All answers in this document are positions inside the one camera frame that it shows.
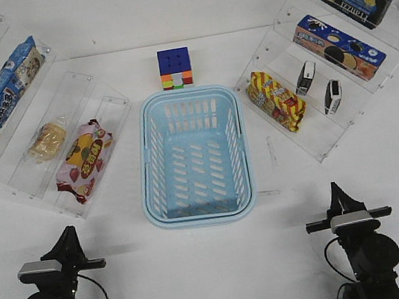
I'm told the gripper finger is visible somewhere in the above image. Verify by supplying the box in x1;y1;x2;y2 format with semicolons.
339;191;364;213
331;181;343;212

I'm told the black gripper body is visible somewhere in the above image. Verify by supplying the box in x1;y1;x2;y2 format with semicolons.
40;248;106;286
306;205;392;238

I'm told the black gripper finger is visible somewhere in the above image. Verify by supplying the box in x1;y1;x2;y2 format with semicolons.
52;225;83;256

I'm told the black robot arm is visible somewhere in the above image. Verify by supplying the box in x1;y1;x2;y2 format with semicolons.
306;182;399;299
17;225;106;299

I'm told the black white tissue pack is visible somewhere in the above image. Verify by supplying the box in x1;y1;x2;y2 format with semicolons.
295;60;316;96

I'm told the light blue plastic basket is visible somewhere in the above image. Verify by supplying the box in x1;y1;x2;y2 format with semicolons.
140;85;257;229

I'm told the pink strawberry snack bag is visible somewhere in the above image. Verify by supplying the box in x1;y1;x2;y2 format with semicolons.
55;119;113;204

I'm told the red yellow striped snack bag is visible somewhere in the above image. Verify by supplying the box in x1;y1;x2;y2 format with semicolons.
246;71;306;133

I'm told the left clear acrylic shelf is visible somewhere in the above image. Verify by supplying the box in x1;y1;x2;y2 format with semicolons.
0;15;131;218

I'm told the clear acrylic shelf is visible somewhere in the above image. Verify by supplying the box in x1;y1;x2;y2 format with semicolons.
0;15;131;218
234;0;399;162

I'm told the blue orange sandwich cookie box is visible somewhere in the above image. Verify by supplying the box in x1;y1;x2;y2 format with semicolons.
293;15;387;81

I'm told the blue cookie bag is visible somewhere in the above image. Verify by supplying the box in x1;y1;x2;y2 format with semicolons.
0;35;45;129

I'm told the right clear acrylic shelf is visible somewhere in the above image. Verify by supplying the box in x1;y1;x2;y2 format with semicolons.
234;0;399;162

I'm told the multicolour puzzle cube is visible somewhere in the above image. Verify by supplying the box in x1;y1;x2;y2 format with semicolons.
157;46;194;91

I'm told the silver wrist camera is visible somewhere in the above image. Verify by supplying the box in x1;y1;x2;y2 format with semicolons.
330;210;374;234
17;259;62;284

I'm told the right black cable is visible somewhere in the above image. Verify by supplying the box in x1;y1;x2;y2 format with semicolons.
290;235;359;299

